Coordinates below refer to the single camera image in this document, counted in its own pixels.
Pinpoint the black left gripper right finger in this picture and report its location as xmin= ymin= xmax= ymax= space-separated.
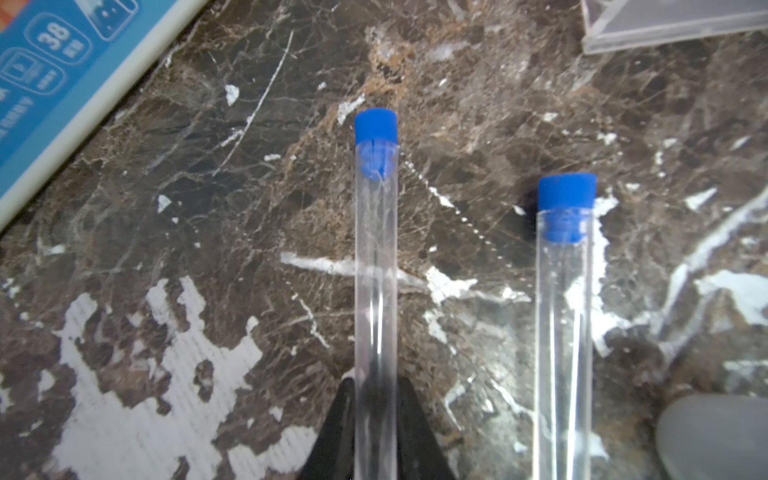
xmin=397 ymin=376 xmax=456 ymax=480

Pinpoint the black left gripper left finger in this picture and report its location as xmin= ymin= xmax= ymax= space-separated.
xmin=297 ymin=378 xmax=355 ymax=480

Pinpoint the blue capped test tube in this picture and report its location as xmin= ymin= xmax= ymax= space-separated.
xmin=354 ymin=108 xmax=399 ymax=479
xmin=532 ymin=173 xmax=597 ymax=479

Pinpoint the clear test tube rack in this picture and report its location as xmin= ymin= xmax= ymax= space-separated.
xmin=580 ymin=0 xmax=767 ymax=54

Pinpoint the white plastic storage bin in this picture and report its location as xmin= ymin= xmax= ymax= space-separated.
xmin=1 ymin=0 xmax=205 ymax=226

